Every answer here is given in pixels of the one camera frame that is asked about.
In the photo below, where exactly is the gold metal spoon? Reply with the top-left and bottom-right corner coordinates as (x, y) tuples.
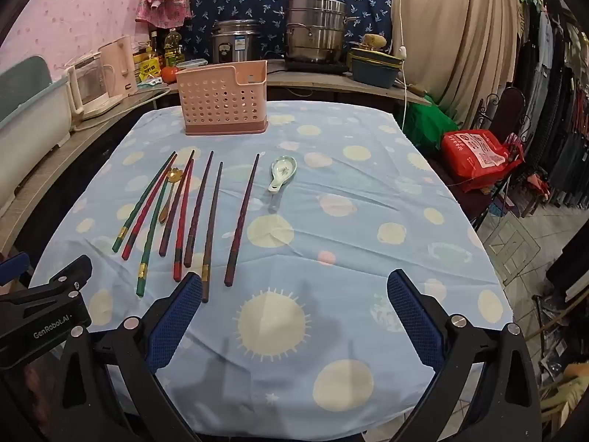
(159, 168), (184, 224)

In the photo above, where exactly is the black induction cooker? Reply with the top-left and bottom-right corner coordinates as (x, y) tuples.
(267, 57), (350, 75)

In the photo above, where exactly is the yellow green lunch box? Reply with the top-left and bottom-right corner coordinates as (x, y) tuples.
(347, 46), (403, 64)

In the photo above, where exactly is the pink electric kettle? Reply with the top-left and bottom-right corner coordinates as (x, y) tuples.
(99, 35), (139, 97)

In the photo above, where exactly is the white plastic storage box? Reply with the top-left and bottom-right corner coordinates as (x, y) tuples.
(0, 55), (74, 203)

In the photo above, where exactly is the yellow cooking oil bottle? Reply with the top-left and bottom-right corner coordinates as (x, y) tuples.
(163, 28), (185, 67)

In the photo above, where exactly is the white glass kettle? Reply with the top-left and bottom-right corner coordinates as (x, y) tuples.
(62, 50), (127, 123)

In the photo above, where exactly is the dark blue lunch box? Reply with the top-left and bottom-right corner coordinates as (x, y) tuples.
(352, 57), (401, 89)

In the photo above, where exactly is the green chopstick with gold band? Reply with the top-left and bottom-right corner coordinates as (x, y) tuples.
(136, 179), (167, 297)
(112, 151), (177, 254)

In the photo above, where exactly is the brown chopstick with gold band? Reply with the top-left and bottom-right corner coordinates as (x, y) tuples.
(201, 161), (224, 304)

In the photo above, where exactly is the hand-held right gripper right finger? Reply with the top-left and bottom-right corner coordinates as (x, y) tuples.
(387, 269), (541, 442)

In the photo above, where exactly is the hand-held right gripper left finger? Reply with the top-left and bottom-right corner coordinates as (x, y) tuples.
(57, 273), (203, 442)

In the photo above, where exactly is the pink perforated utensil holder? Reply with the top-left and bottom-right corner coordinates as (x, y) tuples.
(176, 60), (269, 136)

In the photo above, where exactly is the dark red chopstick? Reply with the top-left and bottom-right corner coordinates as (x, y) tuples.
(224, 154), (261, 286)

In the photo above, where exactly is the green plastic bag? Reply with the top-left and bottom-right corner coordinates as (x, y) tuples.
(405, 94), (458, 150)

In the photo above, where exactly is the navy floral cloth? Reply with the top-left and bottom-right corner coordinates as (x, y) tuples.
(186, 0), (394, 63)

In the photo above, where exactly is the silver rice cooker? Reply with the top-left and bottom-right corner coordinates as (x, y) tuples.
(212, 19), (262, 64)

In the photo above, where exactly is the black metal chair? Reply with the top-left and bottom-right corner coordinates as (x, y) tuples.
(469, 87), (528, 231)

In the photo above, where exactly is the beige curtain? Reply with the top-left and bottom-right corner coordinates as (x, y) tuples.
(391, 0), (530, 116)

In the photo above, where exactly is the red plastic bag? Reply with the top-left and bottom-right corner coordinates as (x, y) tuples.
(442, 129), (524, 193)

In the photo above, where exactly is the dark brown chopstick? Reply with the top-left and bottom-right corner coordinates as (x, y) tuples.
(183, 150), (215, 268)
(159, 150), (196, 257)

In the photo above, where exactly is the blue polka dot tablecloth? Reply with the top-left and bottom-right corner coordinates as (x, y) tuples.
(28, 100), (514, 442)

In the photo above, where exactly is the white power cable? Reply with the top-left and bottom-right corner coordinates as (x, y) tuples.
(393, 0), (412, 132)

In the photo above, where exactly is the hanging clothes rack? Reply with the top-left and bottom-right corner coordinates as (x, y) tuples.
(511, 0), (589, 208)

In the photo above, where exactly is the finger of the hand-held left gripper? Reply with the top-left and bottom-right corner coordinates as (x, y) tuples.
(0, 252), (29, 286)
(0, 255), (93, 327)

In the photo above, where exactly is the yellow food packet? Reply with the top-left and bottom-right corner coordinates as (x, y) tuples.
(133, 48), (162, 81)

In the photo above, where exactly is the stainless steel steamer pot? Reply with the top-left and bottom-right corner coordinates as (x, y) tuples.
(284, 0), (360, 64)

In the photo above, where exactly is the white ceramic soup spoon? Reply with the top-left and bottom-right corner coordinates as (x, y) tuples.
(268, 155), (297, 194)

